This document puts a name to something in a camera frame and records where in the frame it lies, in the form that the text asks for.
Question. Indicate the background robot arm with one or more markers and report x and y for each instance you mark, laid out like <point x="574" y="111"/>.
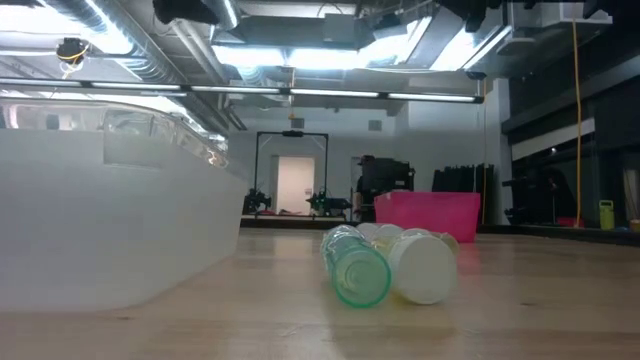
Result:
<point x="325" y="202"/>
<point x="257" y="201"/>

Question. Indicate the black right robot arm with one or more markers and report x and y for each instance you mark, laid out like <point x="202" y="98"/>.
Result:
<point x="470" y="12"/>

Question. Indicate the green small pill bottle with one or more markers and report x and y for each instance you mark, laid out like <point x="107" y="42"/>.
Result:
<point x="357" y="272"/>

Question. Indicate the red plastic bin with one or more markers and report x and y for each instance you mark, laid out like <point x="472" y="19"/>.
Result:
<point x="430" y="212"/>

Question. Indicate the yellow small pill bottle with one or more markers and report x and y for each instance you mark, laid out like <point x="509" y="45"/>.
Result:
<point x="422" y="270"/>

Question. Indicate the clear plastic bin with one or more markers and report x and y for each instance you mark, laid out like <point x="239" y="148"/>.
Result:
<point x="100" y="225"/>

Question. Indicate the black equipment stack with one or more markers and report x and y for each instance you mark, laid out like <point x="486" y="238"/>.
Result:
<point x="387" y="175"/>

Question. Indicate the long light bar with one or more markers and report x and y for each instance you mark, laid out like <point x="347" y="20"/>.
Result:
<point x="330" y="93"/>

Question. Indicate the black panels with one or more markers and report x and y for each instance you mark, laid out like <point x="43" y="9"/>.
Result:
<point x="462" y="177"/>

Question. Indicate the dark background machine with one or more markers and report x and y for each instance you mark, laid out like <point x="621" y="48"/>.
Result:
<point x="540" y="195"/>

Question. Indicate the red container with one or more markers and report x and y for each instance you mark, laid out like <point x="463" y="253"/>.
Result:
<point x="570" y="222"/>

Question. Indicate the yellow-green jug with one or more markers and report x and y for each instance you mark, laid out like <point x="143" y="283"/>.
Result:
<point x="606" y="216"/>

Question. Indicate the black background station frame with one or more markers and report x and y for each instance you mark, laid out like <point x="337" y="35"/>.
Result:
<point x="292" y="133"/>

